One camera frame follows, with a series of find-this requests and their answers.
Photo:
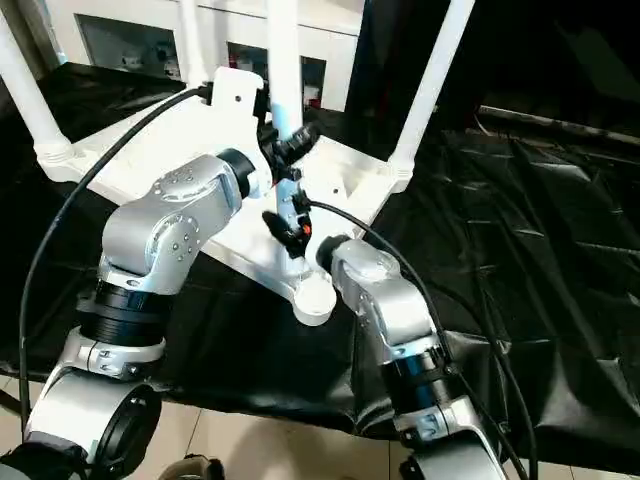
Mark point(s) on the grey curtain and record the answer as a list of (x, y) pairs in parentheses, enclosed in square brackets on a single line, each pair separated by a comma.
[(37, 30)]

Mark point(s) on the white cabinet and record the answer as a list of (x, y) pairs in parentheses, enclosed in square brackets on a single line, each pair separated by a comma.
[(225, 25)]

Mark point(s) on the black mat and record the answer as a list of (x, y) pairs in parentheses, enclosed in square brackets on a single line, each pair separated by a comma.
[(525, 275)]

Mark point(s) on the dark metal rod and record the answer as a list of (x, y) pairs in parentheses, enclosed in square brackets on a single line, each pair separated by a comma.
[(560, 124)]

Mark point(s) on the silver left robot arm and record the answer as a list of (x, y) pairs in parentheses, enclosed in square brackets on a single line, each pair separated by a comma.
[(165, 210)]

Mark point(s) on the black backdrop cloth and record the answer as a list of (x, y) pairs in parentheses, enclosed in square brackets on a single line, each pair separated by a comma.
[(525, 50)]

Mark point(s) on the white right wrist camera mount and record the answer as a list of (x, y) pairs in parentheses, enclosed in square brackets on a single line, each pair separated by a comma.
[(286, 200)]

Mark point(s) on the small white figurine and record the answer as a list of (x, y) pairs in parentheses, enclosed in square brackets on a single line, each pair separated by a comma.
[(131, 59)]

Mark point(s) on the white plastic table top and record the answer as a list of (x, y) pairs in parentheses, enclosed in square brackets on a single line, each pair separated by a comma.
[(165, 145)]

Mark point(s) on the white plastic table leg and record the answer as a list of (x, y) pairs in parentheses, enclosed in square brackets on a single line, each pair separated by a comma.
[(285, 65), (194, 45), (425, 100), (30, 90)]

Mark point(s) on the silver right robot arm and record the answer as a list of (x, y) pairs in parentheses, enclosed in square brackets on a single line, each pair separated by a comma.
[(380, 295)]

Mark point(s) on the white cup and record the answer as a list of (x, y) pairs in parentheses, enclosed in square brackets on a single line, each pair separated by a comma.
[(312, 92)]

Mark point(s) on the grey white ornament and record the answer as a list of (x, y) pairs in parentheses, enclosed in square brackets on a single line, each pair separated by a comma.
[(167, 55)]

